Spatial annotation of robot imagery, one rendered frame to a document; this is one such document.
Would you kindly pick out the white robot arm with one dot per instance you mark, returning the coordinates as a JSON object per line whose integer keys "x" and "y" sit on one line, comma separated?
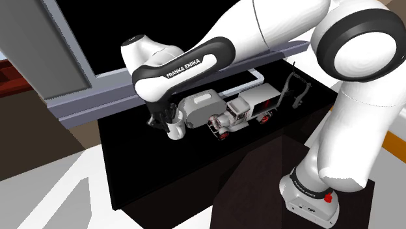
{"x": 358, "y": 120}

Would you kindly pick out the white cup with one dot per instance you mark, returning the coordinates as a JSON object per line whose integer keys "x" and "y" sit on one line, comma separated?
{"x": 176, "y": 130}

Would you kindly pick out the dark grey metal frame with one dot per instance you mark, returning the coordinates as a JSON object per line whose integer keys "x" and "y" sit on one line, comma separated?
{"x": 298, "y": 95}

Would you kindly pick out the black table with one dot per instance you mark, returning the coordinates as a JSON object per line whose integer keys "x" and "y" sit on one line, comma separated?
{"x": 142, "y": 165}

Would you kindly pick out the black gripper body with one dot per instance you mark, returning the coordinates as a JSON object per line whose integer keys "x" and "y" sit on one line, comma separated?
{"x": 160, "y": 113}

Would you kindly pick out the white toy truck red wheels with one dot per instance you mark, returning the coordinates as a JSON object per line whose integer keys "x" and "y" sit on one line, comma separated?
{"x": 253, "y": 103}

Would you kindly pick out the white-rimmed black tray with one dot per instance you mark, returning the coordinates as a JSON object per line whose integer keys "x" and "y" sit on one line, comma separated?
{"x": 258, "y": 77}

